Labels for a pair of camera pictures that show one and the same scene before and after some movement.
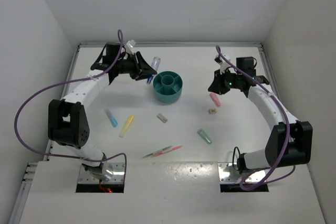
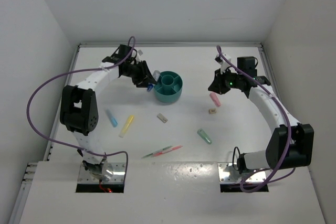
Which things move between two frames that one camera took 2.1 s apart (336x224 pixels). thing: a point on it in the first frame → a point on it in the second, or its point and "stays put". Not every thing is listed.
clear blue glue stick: (155, 63) → (156, 75)
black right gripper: (217, 86) stays put
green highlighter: (201, 132) stays put
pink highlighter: (215, 99) stays put
